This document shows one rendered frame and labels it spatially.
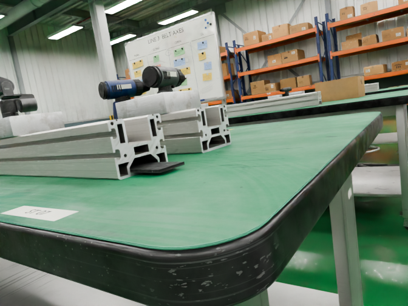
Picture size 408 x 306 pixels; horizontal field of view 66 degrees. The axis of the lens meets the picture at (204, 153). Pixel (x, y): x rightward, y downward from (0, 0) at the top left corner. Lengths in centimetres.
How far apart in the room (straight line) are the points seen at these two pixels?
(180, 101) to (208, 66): 323
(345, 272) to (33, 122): 85
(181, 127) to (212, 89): 325
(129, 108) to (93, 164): 24
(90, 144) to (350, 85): 218
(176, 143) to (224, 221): 41
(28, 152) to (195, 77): 341
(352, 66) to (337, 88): 857
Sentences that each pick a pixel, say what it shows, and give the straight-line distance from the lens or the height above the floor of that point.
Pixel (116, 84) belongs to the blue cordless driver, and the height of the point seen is 98.
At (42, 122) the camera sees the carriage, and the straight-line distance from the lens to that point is 76.
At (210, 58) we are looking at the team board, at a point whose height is 144.
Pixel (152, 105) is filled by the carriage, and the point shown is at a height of 88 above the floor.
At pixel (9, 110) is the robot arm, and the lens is 142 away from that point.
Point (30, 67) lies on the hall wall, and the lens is 1411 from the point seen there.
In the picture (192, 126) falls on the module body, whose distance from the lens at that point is 59.
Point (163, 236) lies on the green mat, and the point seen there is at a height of 78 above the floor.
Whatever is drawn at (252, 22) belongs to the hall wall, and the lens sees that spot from 1223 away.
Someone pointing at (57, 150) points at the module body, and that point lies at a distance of 59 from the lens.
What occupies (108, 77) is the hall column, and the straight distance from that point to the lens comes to 957.
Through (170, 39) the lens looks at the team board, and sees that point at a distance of 425.
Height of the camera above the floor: 86
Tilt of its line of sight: 8 degrees down
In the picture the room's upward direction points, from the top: 9 degrees counter-clockwise
